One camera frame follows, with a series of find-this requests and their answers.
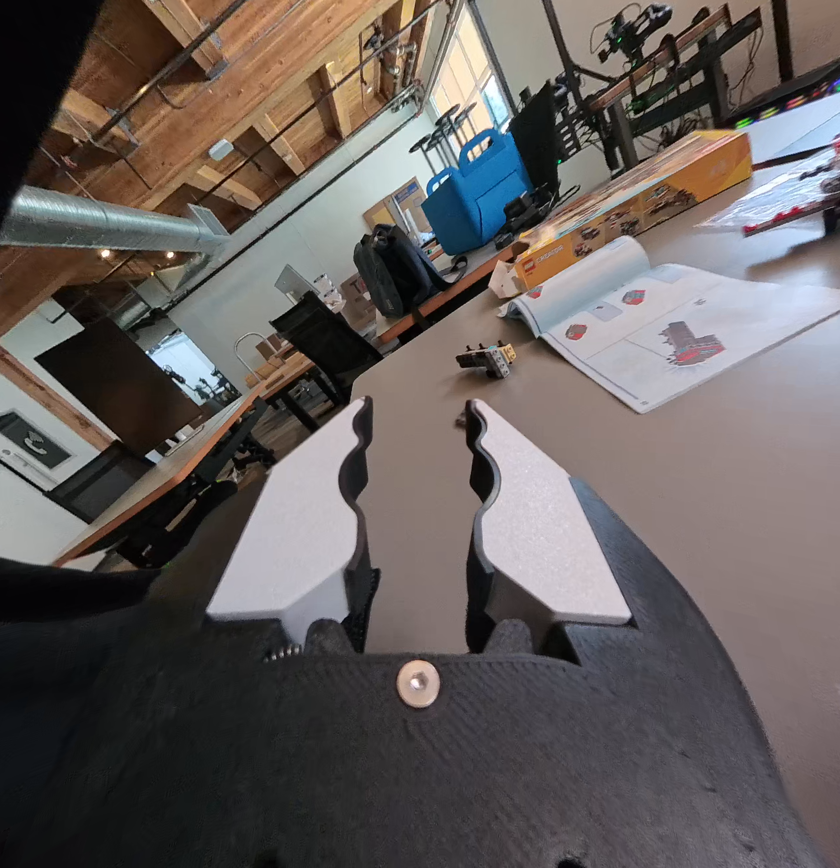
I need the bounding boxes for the black camera rig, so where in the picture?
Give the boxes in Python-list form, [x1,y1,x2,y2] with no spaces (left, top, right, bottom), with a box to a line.
[591,3,675,65]

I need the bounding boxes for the black-legged workbench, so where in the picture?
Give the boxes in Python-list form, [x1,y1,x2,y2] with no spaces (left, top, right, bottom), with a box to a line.
[589,3,763,170]

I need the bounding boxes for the yellow toy brick box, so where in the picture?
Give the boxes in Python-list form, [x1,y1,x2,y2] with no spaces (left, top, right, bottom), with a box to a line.
[489,130,753,299]

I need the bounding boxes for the dark wall screen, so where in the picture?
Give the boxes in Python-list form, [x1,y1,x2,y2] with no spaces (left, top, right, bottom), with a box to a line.
[35,317,204,457]

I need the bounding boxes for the dark blue backpack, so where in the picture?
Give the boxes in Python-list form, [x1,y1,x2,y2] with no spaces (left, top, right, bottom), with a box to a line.
[353,224,468,318]

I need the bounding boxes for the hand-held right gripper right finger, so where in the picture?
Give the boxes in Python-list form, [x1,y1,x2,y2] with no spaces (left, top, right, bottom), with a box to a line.
[464,398,633,655]

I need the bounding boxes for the white step ladder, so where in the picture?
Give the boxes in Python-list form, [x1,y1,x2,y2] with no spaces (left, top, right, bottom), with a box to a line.
[233,332,272,381]

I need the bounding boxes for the grey black brick assembly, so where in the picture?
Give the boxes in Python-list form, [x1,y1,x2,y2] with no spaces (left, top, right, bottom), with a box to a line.
[455,341,517,382]

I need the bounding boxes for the cluster of black stools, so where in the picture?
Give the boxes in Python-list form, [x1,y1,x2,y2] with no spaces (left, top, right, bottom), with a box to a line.
[409,103,478,170]

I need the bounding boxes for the black computer case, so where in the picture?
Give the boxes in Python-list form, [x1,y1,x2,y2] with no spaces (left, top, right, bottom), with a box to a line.
[732,54,840,130]

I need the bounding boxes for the grey background desk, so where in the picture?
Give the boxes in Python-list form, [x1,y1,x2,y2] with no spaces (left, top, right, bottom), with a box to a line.
[375,237,529,340]

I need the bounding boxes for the black monitor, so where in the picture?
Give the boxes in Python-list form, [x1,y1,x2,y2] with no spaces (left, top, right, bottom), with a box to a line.
[509,80,563,198]

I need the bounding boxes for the silver air duct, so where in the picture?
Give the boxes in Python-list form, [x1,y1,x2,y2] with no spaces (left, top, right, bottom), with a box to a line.
[0,184,230,253]

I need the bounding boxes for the open instruction booklet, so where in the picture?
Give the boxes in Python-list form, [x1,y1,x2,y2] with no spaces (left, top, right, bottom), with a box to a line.
[497,236,840,415]

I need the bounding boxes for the orange-edged office desk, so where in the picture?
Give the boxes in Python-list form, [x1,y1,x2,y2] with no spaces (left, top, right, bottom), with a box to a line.
[54,353,312,567]

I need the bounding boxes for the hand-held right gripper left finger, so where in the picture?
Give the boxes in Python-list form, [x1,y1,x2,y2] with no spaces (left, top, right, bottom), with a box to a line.
[206,396,381,653]

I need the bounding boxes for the black camera gear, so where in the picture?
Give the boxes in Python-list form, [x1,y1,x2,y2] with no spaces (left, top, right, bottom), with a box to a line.
[496,190,559,248]

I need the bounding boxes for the brick helicopter model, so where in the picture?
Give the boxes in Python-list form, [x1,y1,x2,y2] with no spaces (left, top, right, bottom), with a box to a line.
[744,132,840,240]

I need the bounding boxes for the blue felt tote bag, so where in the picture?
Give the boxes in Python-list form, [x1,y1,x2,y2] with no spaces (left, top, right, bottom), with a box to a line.
[421,123,535,256]

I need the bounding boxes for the flat cardboard cartons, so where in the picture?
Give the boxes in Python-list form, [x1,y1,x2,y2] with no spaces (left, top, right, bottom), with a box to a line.
[363,178,434,235]

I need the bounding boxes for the clear plastic bag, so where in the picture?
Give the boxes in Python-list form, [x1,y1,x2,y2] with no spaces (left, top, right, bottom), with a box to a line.
[694,173,840,235]

